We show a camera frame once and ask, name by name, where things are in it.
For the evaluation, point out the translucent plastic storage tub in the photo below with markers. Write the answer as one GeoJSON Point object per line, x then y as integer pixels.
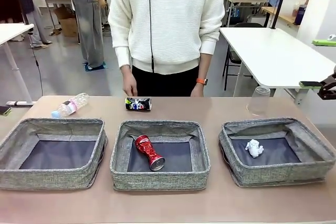
{"type": "Point", "coordinates": [291, 5]}

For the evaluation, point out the cardboard box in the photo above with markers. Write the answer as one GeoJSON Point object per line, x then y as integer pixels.
{"type": "Point", "coordinates": [68, 26]}

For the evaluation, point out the crushed red soda can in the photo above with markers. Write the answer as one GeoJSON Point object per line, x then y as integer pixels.
{"type": "Point", "coordinates": [147, 149]}

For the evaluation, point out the grey fabric basket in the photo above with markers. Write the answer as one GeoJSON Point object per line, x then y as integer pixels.
{"type": "Point", "coordinates": [52, 179]}
{"type": "Point", "coordinates": [275, 175]}
{"type": "Point", "coordinates": [157, 182]}

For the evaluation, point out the black folding chair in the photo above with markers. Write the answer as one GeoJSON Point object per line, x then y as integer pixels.
{"type": "Point", "coordinates": [232, 58]}

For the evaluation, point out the bystander in faded jeans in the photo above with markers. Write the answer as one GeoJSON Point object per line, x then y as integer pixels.
{"type": "Point", "coordinates": [89, 24]}

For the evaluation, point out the person's right forearm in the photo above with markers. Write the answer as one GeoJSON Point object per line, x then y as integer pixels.
{"type": "Point", "coordinates": [122, 48]}

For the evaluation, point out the clear plastic bottle pink label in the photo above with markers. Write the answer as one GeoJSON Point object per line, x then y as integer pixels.
{"type": "Point", "coordinates": [71, 104]}

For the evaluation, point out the clear plastic cup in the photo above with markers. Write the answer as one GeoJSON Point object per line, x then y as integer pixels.
{"type": "Point", "coordinates": [258, 100]}

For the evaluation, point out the person's right hand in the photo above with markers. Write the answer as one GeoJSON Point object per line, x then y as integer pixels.
{"type": "Point", "coordinates": [130, 82]}

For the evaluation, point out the dark blue bottle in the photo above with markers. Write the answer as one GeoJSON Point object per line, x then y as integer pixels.
{"type": "Point", "coordinates": [299, 15]}

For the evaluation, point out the black stand pole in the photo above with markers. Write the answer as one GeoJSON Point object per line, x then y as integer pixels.
{"type": "Point", "coordinates": [273, 27]}

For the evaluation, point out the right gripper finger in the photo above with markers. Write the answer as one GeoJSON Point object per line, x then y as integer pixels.
{"type": "Point", "coordinates": [326, 87]}
{"type": "Point", "coordinates": [323, 42]}

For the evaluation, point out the large white table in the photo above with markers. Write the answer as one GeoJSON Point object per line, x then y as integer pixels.
{"type": "Point", "coordinates": [275, 56]}

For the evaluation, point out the wooden table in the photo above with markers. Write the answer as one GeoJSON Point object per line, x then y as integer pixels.
{"type": "Point", "coordinates": [284, 16]}

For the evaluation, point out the bystander in grey trousers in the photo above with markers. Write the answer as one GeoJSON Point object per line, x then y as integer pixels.
{"type": "Point", "coordinates": [36, 19]}

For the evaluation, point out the white paper ball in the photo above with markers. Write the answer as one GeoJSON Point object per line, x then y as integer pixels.
{"type": "Point", "coordinates": [254, 148]}

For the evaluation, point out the orange wrist watch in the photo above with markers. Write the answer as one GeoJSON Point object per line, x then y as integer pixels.
{"type": "Point", "coordinates": [202, 81]}

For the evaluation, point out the person's left forearm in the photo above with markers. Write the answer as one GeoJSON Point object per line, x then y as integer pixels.
{"type": "Point", "coordinates": [204, 66]}

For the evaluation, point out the person in white sweater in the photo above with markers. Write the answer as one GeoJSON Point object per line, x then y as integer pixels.
{"type": "Point", "coordinates": [170, 24]}

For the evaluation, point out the crushed dark soda can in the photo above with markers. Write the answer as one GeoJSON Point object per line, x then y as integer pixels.
{"type": "Point", "coordinates": [137, 104]}

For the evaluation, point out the white table with single leg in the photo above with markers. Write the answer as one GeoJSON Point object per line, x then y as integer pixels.
{"type": "Point", "coordinates": [10, 31]}

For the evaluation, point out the person's left hand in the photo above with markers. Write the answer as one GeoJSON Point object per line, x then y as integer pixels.
{"type": "Point", "coordinates": [197, 91]}

